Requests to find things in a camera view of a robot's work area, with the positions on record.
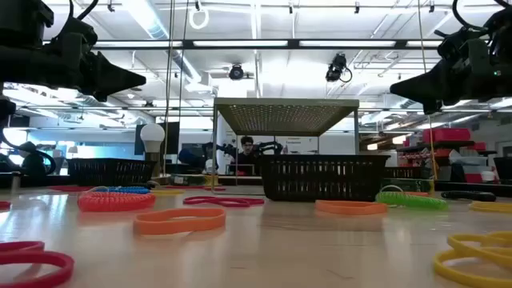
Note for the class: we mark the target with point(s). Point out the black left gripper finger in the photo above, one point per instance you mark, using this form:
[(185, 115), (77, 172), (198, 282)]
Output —
[(104, 91), (104, 70)]

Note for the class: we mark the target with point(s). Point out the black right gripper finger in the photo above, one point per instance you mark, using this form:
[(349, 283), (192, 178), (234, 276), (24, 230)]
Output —
[(428, 78), (432, 100)]

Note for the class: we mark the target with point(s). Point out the green coil wrist band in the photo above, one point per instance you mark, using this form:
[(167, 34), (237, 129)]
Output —
[(416, 201)]

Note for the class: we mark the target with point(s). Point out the blue coil wrist band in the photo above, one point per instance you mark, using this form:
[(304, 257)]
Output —
[(132, 190)]

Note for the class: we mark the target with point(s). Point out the red coil wrist band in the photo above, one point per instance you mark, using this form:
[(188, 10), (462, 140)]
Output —
[(116, 202)]

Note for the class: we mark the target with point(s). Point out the yellow rubber band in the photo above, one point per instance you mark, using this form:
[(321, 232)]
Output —
[(492, 208), (168, 192), (456, 277)]

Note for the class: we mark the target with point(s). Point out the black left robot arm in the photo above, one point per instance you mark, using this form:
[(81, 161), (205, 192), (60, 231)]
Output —
[(20, 20)]

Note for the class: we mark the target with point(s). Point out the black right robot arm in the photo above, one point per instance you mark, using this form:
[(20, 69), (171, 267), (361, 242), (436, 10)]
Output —
[(505, 48)]

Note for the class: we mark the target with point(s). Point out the storage rack with assorted bins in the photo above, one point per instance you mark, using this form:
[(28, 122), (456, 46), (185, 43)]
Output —
[(446, 135)]

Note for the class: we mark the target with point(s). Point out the small white table lamp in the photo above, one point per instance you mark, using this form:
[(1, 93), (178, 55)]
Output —
[(73, 150)]

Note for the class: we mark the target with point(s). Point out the white bulb lamp wooden base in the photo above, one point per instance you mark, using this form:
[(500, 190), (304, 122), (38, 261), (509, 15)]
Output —
[(152, 138)]

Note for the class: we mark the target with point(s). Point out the dark monitor screen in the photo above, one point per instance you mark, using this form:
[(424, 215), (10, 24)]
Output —
[(504, 168)]

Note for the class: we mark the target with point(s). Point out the white cup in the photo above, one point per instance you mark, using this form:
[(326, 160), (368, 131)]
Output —
[(488, 177)]

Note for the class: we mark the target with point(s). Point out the person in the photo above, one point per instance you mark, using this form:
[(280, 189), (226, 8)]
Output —
[(247, 154), (32, 162)]

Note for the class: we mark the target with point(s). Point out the yellow green crayon box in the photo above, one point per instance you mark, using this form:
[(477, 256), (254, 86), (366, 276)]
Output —
[(188, 180)]

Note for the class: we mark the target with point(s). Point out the small white round object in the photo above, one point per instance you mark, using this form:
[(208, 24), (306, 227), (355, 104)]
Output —
[(210, 166)]

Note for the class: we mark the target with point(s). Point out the pale green perforated shelf riser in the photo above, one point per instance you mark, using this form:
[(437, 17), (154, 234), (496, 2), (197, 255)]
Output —
[(286, 114)]

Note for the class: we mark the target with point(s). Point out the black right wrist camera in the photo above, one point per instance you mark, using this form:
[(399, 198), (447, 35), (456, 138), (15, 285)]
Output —
[(460, 48)]

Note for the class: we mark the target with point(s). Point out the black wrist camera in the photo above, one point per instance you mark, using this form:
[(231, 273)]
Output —
[(460, 48), (78, 40)]

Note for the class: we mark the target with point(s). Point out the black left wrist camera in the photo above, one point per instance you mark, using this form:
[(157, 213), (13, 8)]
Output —
[(78, 40)]

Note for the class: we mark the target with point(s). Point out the dark wall panel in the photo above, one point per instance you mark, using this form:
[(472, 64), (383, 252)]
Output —
[(172, 138)]

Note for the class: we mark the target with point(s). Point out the black overhead frame bar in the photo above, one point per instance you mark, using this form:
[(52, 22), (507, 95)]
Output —
[(186, 45)]

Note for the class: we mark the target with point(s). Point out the black ceiling camera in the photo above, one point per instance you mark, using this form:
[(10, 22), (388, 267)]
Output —
[(236, 72), (335, 66)]

